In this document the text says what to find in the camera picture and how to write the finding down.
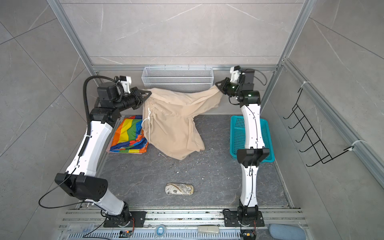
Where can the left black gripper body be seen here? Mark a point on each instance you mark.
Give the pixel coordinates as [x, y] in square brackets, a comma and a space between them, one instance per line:
[129, 100]

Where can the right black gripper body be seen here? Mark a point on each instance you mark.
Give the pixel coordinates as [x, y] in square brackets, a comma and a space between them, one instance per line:
[233, 89]

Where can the beige shorts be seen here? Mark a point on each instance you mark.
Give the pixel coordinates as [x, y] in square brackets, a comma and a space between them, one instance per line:
[168, 120]

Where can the rainbow striped shorts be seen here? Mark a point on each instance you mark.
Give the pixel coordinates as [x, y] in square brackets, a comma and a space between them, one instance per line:
[129, 137]

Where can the teal plastic basket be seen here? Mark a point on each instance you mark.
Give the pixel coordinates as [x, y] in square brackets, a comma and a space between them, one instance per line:
[238, 137]

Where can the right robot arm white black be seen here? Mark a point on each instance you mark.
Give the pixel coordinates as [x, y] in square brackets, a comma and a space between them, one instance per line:
[254, 151]

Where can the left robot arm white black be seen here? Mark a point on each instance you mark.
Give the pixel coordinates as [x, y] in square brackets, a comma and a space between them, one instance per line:
[79, 180]

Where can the blue tape roll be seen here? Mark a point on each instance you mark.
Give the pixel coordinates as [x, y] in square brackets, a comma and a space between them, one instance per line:
[160, 231]

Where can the small green circuit board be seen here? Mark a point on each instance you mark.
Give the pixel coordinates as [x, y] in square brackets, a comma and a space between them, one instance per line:
[125, 233]

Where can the right small circuit board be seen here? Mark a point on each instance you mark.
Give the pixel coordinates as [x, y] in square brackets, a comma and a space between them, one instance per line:
[248, 235]

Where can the white remote box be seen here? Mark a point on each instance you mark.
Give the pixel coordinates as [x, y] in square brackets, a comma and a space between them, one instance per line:
[209, 229]

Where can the blue grey cushion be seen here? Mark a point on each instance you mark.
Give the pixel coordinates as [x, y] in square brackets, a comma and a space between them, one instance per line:
[286, 232]

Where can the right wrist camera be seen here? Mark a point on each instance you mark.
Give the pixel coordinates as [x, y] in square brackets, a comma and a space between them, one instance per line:
[242, 76]

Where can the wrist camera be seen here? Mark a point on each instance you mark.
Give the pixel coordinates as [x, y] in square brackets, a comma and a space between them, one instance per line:
[126, 82]
[242, 76]

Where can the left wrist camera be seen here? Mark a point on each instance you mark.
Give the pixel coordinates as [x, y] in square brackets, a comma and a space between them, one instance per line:
[126, 82]

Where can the white wire mesh shelf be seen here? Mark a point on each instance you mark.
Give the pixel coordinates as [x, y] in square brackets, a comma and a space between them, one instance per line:
[178, 79]

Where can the black wire hook rack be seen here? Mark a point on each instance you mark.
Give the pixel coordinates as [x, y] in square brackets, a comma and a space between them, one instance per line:
[310, 134]

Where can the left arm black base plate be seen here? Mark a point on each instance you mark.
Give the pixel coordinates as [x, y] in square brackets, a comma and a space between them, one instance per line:
[137, 220]

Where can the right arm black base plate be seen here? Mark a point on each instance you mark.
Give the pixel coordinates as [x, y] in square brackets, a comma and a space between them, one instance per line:
[235, 219]

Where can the aluminium mounting rail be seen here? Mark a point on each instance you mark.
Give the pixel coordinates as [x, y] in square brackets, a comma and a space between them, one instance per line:
[181, 224]

